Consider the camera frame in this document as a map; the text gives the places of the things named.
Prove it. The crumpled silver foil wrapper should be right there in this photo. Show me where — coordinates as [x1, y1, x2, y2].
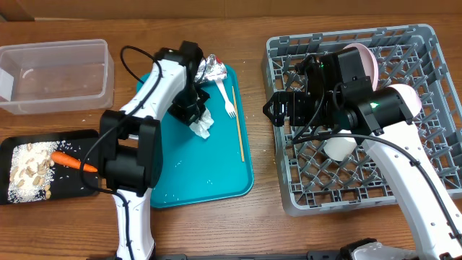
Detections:
[194, 54, 227, 84]

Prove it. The wooden chopstick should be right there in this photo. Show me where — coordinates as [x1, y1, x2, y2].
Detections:
[232, 85, 245, 163]

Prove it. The clear plastic storage bin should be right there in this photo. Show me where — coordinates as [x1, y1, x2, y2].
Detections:
[1, 39, 114, 115]

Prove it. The white round plate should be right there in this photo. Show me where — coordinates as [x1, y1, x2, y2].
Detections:
[344, 43, 379, 91]

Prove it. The orange carrot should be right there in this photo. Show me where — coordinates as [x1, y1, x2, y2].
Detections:
[51, 152, 97, 173]

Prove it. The white bowl with rice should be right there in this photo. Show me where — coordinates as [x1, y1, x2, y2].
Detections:
[389, 84, 422, 117]

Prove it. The pile of rice and peanuts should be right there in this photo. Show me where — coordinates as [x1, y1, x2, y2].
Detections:
[7, 139, 87, 203]

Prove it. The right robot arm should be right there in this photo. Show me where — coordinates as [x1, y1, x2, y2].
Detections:
[263, 43, 461, 259]

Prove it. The white paper cup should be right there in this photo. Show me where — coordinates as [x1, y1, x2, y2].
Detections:
[323, 137, 357, 161]

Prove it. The teal plastic serving tray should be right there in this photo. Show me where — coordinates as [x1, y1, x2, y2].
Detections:
[150, 66, 254, 209]

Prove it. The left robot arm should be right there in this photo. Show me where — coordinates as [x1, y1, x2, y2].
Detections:
[94, 41, 213, 259]

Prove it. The white plastic fork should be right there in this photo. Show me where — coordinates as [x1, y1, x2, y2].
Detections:
[215, 79, 236, 118]

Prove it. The white napkin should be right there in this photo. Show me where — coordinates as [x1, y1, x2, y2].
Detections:
[189, 108, 214, 139]

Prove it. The black rectangular waste tray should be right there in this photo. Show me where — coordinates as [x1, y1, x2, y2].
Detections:
[1, 129, 98, 205]

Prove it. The grey plastic dishwasher rack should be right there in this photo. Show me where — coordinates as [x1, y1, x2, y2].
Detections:
[262, 24, 461, 217]

